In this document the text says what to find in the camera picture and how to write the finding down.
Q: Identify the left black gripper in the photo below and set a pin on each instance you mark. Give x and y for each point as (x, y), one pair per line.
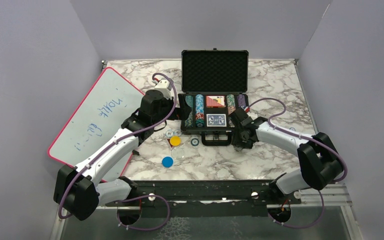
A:
(181, 113)

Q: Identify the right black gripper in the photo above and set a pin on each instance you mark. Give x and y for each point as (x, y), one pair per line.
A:
(246, 144)

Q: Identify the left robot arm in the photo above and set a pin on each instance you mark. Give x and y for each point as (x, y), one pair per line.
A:
(79, 190)

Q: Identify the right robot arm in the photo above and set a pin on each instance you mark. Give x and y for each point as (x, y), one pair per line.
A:
(318, 159)

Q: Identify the black poker set case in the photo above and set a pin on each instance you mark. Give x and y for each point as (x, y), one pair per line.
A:
(214, 73)

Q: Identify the dark green chip row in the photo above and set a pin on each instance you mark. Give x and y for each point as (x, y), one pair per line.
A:
(189, 122)

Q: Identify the white chip beside ten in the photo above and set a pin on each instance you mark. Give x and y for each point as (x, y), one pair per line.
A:
(177, 132)

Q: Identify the blue red chip row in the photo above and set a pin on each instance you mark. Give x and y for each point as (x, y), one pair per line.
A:
(199, 111)

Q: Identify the white chip marked ten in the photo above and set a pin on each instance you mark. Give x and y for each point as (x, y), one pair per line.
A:
(169, 133)

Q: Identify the blue card deck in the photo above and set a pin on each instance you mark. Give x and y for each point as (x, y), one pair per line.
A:
(216, 120)

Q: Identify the yellow round dealer button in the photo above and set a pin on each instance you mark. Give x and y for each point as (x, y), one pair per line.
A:
(175, 141)

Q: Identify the purple blue chip row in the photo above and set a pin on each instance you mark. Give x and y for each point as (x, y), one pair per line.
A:
(241, 101)

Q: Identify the red card deck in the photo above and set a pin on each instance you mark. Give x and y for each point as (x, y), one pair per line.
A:
(215, 101)

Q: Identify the dark teal loose chip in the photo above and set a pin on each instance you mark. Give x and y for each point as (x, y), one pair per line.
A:
(194, 142)

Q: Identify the green orange chip row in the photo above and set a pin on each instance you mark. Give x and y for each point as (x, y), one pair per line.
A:
(231, 104)

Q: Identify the blue round button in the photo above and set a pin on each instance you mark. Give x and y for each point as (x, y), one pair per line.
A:
(167, 161)

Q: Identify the black board clip lower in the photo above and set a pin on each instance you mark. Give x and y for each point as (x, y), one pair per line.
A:
(136, 153)

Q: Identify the white board red edge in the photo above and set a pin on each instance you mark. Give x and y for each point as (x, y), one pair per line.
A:
(110, 101)

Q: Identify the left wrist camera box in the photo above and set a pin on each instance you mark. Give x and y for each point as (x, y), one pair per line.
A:
(165, 87)

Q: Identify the black mounting rail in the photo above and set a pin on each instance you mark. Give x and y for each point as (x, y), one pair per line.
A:
(203, 198)

